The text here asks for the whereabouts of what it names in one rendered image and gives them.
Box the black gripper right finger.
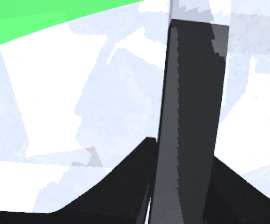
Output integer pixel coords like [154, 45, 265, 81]
[202, 155, 270, 224]

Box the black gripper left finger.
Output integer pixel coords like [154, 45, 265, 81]
[0, 136, 158, 224]

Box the green rectangular mat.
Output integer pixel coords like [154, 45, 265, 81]
[0, 0, 144, 44]

